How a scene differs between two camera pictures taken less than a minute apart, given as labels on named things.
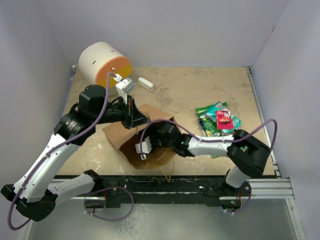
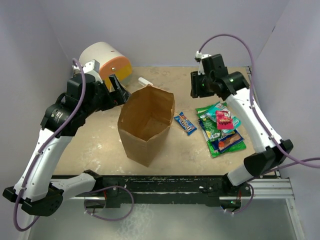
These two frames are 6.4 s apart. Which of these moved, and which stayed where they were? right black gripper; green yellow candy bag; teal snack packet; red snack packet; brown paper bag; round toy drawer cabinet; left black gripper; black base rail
Moved: right black gripper; left black gripper; brown paper bag
Stayed: red snack packet; green yellow candy bag; round toy drawer cabinet; black base rail; teal snack packet
